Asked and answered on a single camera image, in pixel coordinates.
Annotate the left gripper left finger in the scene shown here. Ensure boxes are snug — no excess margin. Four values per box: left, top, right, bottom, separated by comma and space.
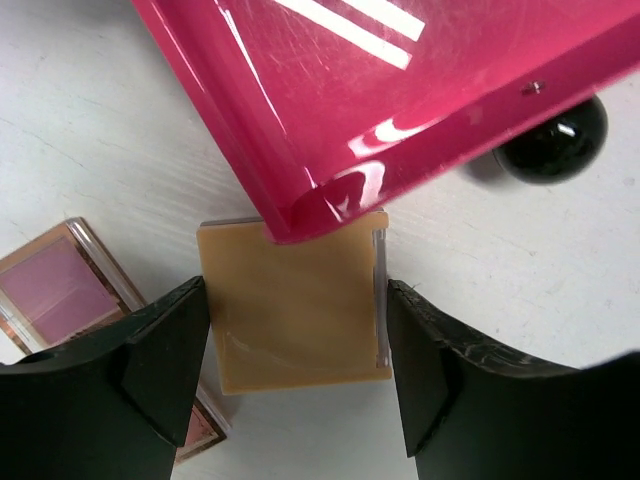
1, 276, 209, 479

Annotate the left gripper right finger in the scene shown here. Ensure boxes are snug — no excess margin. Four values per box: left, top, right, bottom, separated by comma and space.
387, 280, 639, 479

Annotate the pink eyeshadow palette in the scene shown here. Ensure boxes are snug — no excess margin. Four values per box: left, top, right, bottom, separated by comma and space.
1, 219, 228, 464

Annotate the beige powder compact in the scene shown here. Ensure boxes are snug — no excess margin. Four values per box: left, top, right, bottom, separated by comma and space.
196, 211, 392, 395

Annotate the pink bottom drawer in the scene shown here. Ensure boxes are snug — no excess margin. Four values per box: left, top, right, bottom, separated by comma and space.
135, 0, 639, 244

